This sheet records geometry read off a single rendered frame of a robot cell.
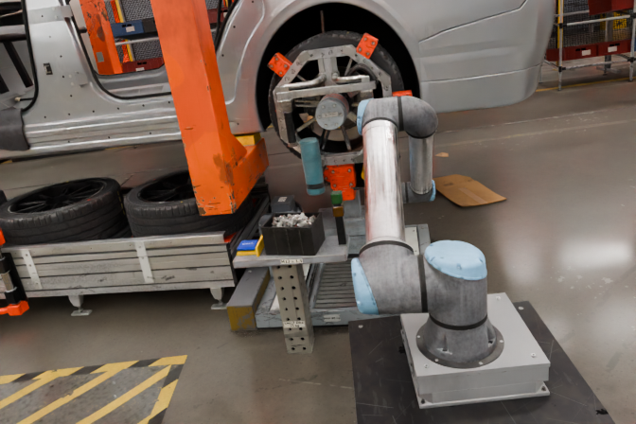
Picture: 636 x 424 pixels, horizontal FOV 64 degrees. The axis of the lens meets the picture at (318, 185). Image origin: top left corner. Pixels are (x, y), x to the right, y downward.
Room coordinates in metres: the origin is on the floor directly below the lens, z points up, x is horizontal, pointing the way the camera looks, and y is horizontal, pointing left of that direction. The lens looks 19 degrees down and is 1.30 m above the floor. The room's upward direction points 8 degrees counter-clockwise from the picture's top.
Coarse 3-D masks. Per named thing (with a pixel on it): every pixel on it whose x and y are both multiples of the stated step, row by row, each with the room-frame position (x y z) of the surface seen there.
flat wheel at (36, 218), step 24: (48, 192) 2.97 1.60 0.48; (72, 192) 3.01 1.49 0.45; (96, 192) 2.86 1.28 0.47; (120, 192) 2.87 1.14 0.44; (0, 216) 2.56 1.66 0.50; (24, 216) 2.49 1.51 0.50; (48, 216) 2.46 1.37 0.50; (72, 216) 2.50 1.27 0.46; (96, 216) 2.58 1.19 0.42; (120, 216) 2.74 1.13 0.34; (24, 240) 2.45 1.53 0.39; (48, 240) 2.46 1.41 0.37; (72, 240) 2.49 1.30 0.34
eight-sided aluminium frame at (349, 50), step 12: (324, 48) 2.39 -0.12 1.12; (336, 48) 2.33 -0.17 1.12; (348, 48) 2.32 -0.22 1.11; (300, 60) 2.36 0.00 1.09; (360, 60) 2.32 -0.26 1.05; (288, 72) 2.37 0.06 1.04; (384, 72) 2.33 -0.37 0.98; (384, 84) 2.30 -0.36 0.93; (384, 96) 2.30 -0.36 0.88; (276, 108) 2.39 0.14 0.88; (324, 156) 2.40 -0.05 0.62; (336, 156) 2.35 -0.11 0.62; (348, 156) 2.33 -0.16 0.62; (360, 156) 2.32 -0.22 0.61
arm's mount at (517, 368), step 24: (504, 312) 1.25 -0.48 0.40; (408, 336) 1.21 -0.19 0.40; (504, 336) 1.15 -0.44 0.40; (528, 336) 1.14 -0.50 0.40; (408, 360) 1.22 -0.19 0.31; (432, 360) 1.09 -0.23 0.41; (480, 360) 1.07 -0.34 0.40; (504, 360) 1.06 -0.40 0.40; (528, 360) 1.05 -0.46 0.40; (432, 384) 1.04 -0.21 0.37; (456, 384) 1.04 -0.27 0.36; (480, 384) 1.04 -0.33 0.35; (504, 384) 1.03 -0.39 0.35; (528, 384) 1.03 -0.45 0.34
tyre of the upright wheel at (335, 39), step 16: (336, 32) 2.45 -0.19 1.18; (352, 32) 2.56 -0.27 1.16; (304, 48) 2.44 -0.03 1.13; (320, 48) 2.43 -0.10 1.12; (384, 48) 2.58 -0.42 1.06; (384, 64) 2.38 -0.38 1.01; (272, 80) 2.48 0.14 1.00; (400, 80) 2.37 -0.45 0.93; (272, 96) 2.48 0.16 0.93; (272, 112) 2.48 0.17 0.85
